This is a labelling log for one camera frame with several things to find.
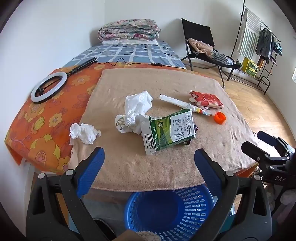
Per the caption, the folded floral quilt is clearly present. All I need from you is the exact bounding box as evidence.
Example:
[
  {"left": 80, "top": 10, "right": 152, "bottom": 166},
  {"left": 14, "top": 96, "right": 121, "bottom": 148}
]
[{"left": 97, "top": 19, "right": 162, "bottom": 42}]

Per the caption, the beige fleece blanket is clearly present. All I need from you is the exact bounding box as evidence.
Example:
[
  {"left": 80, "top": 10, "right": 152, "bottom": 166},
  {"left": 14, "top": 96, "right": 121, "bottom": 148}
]
[{"left": 68, "top": 68, "right": 259, "bottom": 193}]

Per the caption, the white paper tube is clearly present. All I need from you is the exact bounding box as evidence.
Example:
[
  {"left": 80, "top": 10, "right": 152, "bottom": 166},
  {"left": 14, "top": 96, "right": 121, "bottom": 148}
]
[{"left": 159, "top": 94, "right": 189, "bottom": 109}]

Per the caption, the blue plastic basket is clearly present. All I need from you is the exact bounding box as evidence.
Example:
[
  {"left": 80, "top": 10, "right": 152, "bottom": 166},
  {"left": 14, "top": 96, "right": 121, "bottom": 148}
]
[{"left": 124, "top": 184, "right": 216, "bottom": 241}]

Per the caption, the green and white milk carton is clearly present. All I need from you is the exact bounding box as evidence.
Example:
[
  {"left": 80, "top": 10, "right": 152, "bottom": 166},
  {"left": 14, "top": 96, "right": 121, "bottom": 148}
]
[{"left": 142, "top": 108, "right": 197, "bottom": 156}]

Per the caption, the orange floral blanket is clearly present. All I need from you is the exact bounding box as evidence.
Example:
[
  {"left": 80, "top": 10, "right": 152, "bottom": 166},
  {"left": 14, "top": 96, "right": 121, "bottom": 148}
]
[{"left": 5, "top": 61, "right": 259, "bottom": 178}]

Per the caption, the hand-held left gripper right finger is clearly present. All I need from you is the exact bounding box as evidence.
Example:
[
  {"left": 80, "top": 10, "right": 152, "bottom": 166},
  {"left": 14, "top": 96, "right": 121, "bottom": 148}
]
[{"left": 192, "top": 148, "right": 273, "bottom": 241}]

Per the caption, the blue checked bed sheet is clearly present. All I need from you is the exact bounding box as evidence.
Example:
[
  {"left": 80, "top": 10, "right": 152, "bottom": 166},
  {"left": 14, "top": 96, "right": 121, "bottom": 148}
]
[{"left": 63, "top": 39, "right": 187, "bottom": 70}]

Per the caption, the dark grey jacket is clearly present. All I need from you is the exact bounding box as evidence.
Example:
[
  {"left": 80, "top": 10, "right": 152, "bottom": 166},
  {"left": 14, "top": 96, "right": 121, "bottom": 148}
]
[{"left": 255, "top": 28, "right": 274, "bottom": 64}]

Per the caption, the green striped towel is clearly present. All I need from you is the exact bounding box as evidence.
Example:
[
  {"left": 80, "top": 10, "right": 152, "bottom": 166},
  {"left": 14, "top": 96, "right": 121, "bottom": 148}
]
[{"left": 238, "top": 7, "right": 263, "bottom": 60}]

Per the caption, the yellow plastic crate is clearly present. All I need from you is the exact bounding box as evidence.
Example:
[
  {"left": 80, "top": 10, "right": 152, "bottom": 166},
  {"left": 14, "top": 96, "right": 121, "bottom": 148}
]
[{"left": 242, "top": 57, "right": 259, "bottom": 78}]

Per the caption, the white tissue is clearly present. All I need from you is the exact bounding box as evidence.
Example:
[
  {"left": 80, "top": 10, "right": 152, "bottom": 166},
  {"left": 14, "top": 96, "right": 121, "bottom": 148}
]
[{"left": 69, "top": 123, "right": 101, "bottom": 145}]

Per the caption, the black folding chair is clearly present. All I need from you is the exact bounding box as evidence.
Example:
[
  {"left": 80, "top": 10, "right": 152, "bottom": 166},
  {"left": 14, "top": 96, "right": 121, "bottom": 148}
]
[{"left": 181, "top": 18, "right": 242, "bottom": 88}]

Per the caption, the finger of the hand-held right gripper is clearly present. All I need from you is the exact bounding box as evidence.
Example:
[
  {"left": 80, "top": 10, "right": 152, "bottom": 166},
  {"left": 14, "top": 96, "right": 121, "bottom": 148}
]
[
  {"left": 241, "top": 141, "right": 290, "bottom": 163},
  {"left": 257, "top": 130, "right": 296, "bottom": 154}
]

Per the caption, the black ring light cable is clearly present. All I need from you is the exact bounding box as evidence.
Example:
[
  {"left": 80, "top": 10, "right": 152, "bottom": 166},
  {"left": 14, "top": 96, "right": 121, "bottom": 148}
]
[{"left": 92, "top": 57, "right": 183, "bottom": 67}]

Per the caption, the beige cloth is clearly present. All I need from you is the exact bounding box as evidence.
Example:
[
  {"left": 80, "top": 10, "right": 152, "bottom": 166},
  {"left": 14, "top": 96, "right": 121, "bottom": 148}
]
[{"left": 188, "top": 38, "right": 214, "bottom": 56}]

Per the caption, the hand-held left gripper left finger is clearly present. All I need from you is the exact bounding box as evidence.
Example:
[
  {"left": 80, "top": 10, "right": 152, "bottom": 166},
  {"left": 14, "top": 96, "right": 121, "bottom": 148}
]
[{"left": 26, "top": 147, "right": 116, "bottom": 241}]

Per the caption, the folded white sheet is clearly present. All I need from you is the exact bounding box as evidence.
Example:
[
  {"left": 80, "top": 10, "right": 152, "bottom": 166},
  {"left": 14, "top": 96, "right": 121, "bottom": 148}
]
[{"left": 102, "top": 39, "right": 159, "bottom": 45}]

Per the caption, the striped grey cloth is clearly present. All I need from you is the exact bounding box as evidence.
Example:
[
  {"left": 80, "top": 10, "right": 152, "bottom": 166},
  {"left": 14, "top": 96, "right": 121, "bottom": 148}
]
[{"left": 210, "top": 51, "right": 235, "bottom": 66}]

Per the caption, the orange bottle cap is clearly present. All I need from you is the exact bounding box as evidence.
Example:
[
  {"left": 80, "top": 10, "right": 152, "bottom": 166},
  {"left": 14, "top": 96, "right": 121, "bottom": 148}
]
[{"left": 214, "top": 111, "right": 227, "bottom": 125}]

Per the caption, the red cardboard box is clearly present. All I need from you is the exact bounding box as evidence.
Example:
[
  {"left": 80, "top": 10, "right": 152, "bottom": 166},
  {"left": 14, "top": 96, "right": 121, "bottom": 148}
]
[{"left": 189, "top": 90, "right": 224, "bottom": 109}]

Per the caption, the black clothes rack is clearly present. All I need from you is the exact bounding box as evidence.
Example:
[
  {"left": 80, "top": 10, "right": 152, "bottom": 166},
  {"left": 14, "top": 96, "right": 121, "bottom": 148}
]
[{"left": 228, "top": 0, "right": 281, "bottom": 95}]

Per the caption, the white plastic bag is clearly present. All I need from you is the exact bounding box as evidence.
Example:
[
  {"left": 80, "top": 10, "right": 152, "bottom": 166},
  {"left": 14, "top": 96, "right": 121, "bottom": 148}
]
[{"left": 115, "top": 90, "right": 153, "bottom": 135}]

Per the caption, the black ring light stand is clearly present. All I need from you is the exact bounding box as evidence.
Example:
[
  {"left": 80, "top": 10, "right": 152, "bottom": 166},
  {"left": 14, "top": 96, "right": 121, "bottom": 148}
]
[{"left": 67, "top": 57, "right": 97, "bottom": 75}]

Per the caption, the dark snack wrapper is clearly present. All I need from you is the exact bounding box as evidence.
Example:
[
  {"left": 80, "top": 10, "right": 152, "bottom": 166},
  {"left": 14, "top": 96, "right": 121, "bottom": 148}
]
[{"left": 183, "top": 120, "right": 200, "bottom": 146}]

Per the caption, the white ring light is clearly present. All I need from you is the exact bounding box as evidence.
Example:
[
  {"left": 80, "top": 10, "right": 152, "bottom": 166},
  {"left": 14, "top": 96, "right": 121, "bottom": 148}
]
[{"left": 31, "top": 71, "right": 68, "bottom": 103}]

